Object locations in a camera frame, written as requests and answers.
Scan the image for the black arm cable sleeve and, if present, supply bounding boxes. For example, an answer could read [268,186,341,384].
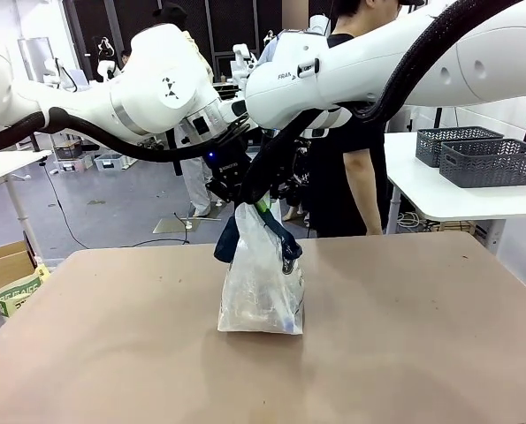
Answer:
[0,106,222,163]
[239,0,524,205]

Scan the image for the person in black T-shirt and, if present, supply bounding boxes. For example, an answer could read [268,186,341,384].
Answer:
[304,0,418,239]

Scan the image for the brown cardboard box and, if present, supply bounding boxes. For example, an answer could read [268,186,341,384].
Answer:
[0,240,38,298]

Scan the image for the black left arm cable sleeve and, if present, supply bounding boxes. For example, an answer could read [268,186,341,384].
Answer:
[0,106,222,163]

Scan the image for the white height-adjustable table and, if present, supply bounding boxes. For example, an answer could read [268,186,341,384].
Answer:
[0,149,54,262]

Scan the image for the white plastic crate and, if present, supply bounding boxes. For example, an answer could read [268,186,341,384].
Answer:
[93,152,131,172]

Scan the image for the grey plastic basket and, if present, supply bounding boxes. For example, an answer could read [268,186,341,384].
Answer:
[415,126,505,168]
[438,139,526,189]

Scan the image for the dark plastic crate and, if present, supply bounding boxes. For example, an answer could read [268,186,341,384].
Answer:
[52,141,91,161]

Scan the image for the white side table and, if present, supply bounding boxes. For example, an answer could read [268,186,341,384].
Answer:
[384,131,526,256]

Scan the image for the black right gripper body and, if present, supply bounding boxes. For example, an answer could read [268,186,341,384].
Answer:
[269,134,313,208]

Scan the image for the person in red shirt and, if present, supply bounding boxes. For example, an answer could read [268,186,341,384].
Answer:
[256,29,311,226]

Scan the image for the black floor cable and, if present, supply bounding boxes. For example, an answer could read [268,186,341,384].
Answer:
[44,163,191,249]

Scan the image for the grey mannequin base plate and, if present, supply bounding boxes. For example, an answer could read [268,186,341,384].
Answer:
[152,211,223,234]

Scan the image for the green and white carton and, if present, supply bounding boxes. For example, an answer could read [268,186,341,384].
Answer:
[0,263,51,318]

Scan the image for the clear plastic crate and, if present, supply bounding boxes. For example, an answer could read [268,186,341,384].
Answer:
[58,155,94,173]

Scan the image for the mannequin with beige hoodie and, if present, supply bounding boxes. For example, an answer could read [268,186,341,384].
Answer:
[152,2,214,217]

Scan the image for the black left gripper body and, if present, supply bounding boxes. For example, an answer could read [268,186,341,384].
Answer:
[204,135,255,203]

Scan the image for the black right arm cable sleeve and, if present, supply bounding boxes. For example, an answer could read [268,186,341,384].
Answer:
[239,0,524,205]

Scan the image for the silver reflector panel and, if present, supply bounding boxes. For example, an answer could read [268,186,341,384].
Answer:
[17,37,54,83]

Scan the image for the clear shopping bag navy handles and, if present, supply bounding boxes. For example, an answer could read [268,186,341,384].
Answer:
[213,201,306,336]

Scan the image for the person's right forearm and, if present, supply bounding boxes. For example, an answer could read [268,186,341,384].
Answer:
[344,149,384,237]

